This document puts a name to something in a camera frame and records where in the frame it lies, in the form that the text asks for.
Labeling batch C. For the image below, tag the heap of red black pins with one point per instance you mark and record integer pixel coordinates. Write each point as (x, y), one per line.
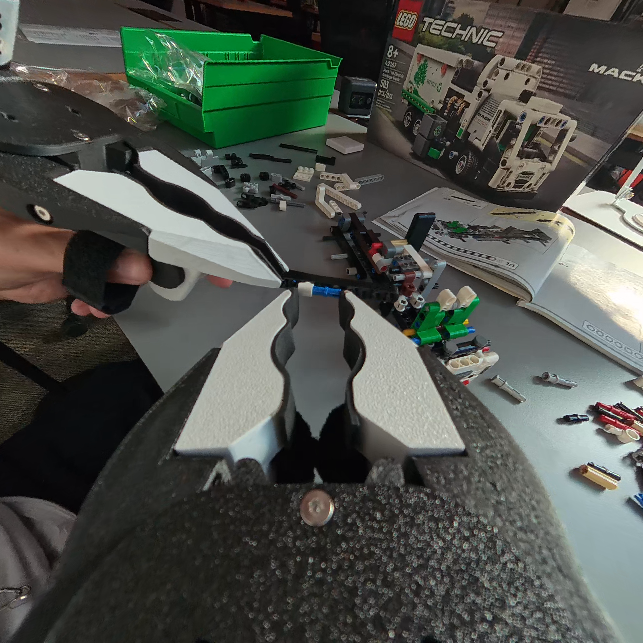
(620, 419)

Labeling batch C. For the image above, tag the clear plastic bag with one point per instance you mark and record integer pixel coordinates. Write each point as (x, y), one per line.
(100, 88)

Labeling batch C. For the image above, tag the small black camera device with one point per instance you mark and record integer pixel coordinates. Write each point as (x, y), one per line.
(359, 98)

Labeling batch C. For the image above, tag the crumpled plastic bag in bin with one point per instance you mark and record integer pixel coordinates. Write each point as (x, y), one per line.
(176, 65)

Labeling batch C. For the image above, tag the white flat square pad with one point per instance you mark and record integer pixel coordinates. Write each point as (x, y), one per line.
(345, 144)

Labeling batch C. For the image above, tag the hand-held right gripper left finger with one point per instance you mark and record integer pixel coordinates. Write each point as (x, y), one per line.
(241, 387)

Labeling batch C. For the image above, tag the white paper sheet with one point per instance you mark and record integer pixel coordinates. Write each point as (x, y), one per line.
(70, 34)

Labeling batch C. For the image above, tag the small black lego pin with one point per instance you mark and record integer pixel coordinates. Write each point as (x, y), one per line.
(575, 417)

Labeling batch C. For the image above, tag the black lego beam blue pin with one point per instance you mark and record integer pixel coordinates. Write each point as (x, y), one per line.
(351, 287)

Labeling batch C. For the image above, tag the lego set box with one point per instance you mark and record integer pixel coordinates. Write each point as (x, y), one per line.
(502, 90)

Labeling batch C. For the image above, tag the grey lego axle pin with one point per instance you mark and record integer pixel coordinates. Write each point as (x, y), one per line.
(558, 379)
(508, 388)

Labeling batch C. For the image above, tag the green plastic bin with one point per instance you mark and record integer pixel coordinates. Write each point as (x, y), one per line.
(261, 95)

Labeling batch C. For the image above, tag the white flat stand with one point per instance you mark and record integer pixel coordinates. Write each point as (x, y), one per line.
(618, 211)

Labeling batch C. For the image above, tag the pile of loose lego pieces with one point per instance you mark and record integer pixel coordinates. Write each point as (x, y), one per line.
(291, 183)

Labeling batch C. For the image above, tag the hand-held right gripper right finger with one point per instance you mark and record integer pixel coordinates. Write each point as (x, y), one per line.
(402, 392)

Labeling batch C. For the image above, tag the green white lego truck model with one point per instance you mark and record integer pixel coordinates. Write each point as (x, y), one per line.
(402, 281)

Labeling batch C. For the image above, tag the person's left hand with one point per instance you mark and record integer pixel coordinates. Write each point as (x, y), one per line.
(30, 261)

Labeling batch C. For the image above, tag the tan black lego connector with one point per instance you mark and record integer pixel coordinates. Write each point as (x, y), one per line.
(599, 476)

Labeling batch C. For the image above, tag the person's grey garment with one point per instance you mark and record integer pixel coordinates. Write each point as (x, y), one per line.
(25, 552)

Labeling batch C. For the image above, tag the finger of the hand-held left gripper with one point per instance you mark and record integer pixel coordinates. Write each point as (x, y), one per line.
(173, 171)
(166, 231)

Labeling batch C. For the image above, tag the person's dark pants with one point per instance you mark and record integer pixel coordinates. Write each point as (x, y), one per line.
(75, 427)

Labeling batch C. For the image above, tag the open instruction booklet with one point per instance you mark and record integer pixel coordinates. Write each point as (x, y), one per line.
(552, 271)

